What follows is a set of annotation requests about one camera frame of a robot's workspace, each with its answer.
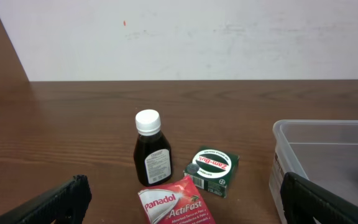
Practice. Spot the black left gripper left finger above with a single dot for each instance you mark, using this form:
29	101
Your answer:
66	203

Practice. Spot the clear plastic container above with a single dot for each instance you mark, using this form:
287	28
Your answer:
322	151

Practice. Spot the dark syrup bottle white cap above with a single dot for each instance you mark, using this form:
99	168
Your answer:
152	153

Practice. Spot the green Zam-Buk box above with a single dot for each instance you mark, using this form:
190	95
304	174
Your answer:
212	170

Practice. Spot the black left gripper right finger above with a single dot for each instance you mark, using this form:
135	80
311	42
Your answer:
307	203

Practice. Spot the red Panadol ActiFast box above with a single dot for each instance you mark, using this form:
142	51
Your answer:
175	203

